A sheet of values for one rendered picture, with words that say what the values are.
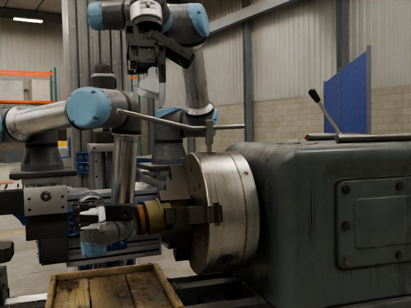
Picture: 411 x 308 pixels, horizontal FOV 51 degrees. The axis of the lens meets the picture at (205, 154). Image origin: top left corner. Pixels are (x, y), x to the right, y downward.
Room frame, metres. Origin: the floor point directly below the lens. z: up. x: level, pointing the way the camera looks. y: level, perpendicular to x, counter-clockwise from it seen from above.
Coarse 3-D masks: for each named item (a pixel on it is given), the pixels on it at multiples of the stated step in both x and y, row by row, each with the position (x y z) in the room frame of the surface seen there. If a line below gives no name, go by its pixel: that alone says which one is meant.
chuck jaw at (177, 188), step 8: (176, 168) 1.18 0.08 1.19; (184, 168) 1.18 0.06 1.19; (176, 176) 1.16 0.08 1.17; (184, 176) 1.17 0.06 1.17; (168, 184) 1.14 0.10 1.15; (176, 184) 1.15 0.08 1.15; (184, 184) 1.15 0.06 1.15; (160, 192) 1.12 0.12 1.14; (168, 192) 1.12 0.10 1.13; (176, 192) 1.13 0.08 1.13; (184, 192) 1.13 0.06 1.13; (160, 200) 1.11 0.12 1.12; (168, 200) 1.11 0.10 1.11; (176, 200) 1.12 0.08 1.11; (184, 200) 1.13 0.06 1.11; (192, 200) 1.15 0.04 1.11
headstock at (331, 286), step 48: (240, 144) 1.31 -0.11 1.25; (288, 144) 1.06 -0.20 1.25; (336, 144) 1.02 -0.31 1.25; (384, 144) 1.05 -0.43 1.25; (288, 192) 0.97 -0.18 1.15; (336, 192) 1.01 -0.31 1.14; (384, 192) 1.04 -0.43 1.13; (288, 240) 0.97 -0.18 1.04; (336, 240) 1.01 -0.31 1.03; (384, 240) 1.04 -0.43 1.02; (288, 288) 0.97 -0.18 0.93; (336, 288) 1.02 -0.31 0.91; (384, 288) 1.05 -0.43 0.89
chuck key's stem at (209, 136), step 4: (208, 120) 1.10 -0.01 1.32; (212, 120) 1.10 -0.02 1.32; (208, 124) 1.10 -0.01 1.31; (212, 124) 1.10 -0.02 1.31; (208, 128) 1.10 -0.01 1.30; (212, 128) 1.10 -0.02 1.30; (208, 132) 1.10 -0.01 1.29; (212, 132) 1.10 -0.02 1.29; (208, 136) 1.10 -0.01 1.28; (212, 136) 1.11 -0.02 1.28; (208, 140) 1.10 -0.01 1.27; (212, 140) 1.11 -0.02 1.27; (208, 144) 1.11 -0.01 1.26; (208, 148) 1.11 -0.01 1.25; (208, 152) 1.11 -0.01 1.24
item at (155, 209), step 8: (152, 200) 1.09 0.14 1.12; (136, 208) 1.06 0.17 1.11; (144, 208) 1.07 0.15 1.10; (152, 208) 1.06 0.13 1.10; (160, 208) 1.06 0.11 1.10; (136, 216) 1.05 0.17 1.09; (144, 216) 1.05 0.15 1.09; (152, 216) 1.05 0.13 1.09; (160, 216) 1.06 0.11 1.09; (136, 224) 1.10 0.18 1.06; (144, 224) 1.05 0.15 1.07; (152, 224) 1.05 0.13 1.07; (160, 224) 1.06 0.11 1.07; (168, 224) 1.08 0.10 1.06; (136, 232) 1.08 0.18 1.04; (144, 232) 1.06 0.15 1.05; (152, 232) 1.06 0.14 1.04; (160, 232) 1.08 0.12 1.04
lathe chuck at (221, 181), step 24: (192, 168) 1.11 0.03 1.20; (216, 168) 1.04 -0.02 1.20; (192, 192) 1.11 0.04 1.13; (216, 192) 0.99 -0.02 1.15; (240, 192) 1.01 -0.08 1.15; (240, 216) 0.99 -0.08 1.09; (192, 240) 1.13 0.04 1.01; (216, 240) 0.98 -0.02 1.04; (240, 240) 1.00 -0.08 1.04; (192, 264) 1.13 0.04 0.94; (216, 264) 1.02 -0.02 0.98
